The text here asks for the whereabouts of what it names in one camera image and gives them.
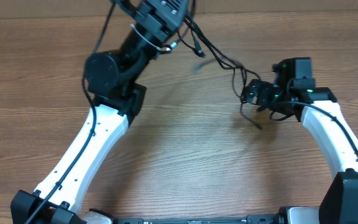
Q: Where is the black usb cable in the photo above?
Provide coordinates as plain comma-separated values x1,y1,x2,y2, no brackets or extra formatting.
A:
175,0,264,131

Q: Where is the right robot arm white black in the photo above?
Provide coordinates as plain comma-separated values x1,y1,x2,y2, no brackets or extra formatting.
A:
239,57,358,223

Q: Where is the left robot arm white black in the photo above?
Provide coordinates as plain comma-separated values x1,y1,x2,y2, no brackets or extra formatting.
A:
11,1,196,223

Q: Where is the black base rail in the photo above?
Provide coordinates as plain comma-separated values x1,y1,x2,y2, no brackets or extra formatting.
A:
85,205,323,224

